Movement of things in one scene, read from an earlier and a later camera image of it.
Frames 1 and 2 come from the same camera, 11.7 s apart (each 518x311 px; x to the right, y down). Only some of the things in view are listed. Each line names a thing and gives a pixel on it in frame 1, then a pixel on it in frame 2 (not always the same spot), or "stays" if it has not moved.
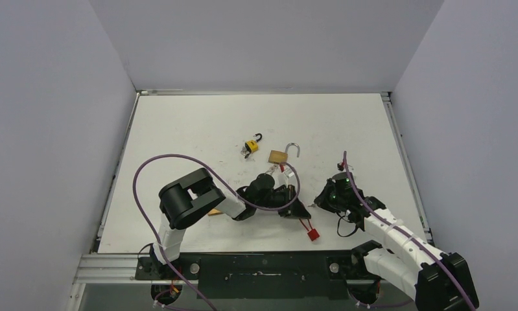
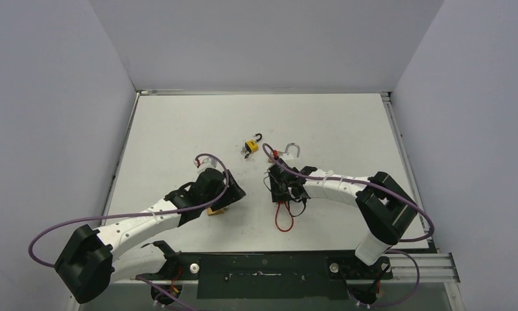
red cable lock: (312, 233) to (276, 222)
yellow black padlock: (253, 145) stays
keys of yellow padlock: (244, 152) stays
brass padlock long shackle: (214, 212) stays
